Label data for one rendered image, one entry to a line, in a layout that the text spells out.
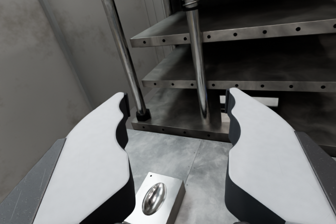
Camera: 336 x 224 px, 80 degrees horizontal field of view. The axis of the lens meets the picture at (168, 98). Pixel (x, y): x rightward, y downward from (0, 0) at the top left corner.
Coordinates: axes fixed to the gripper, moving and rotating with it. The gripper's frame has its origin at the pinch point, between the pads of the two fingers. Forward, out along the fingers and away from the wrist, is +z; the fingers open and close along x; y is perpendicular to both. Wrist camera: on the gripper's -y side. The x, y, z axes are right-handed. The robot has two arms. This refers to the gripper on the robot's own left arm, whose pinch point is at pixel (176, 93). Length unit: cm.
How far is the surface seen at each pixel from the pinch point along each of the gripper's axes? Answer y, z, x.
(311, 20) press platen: 10, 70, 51
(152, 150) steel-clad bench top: 68, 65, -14
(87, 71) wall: 77, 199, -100
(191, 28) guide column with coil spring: 13, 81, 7
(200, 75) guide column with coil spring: 35, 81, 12
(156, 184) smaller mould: 61, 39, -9
